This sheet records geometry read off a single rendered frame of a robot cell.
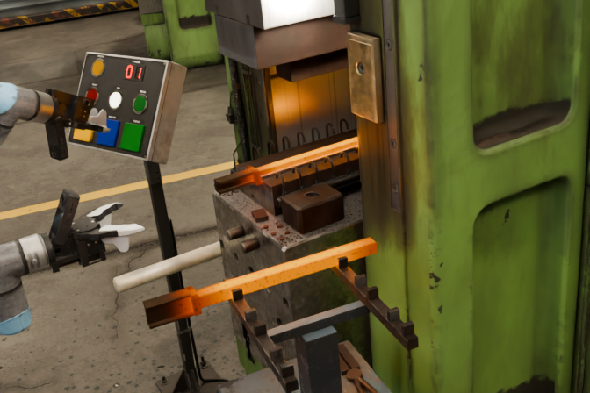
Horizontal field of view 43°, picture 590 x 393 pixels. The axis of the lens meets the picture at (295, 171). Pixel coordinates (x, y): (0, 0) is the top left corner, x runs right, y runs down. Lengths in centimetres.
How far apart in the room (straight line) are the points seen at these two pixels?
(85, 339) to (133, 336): 19
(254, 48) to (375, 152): 34
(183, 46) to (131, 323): 377
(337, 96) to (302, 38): 44
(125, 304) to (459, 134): 211
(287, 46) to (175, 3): 484
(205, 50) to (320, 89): 457
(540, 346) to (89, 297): 204
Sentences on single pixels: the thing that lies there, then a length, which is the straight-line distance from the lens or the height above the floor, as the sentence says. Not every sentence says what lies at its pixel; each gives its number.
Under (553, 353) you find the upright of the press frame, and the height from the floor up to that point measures 51.
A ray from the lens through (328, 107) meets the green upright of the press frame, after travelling 207.
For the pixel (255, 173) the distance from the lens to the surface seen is 176.
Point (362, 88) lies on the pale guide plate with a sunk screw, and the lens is 151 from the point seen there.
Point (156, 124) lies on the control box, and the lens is 208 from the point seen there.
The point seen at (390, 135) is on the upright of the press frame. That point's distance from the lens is 151.
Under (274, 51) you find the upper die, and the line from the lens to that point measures 164.
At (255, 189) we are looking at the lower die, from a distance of 182.
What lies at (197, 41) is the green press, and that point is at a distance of 654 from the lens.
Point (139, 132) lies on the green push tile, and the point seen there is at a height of 103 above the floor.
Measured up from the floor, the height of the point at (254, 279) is 99.
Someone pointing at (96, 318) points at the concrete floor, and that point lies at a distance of 324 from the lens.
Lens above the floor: 171
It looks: 24 degrees down
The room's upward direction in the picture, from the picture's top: 6 degrees counter-clockwise
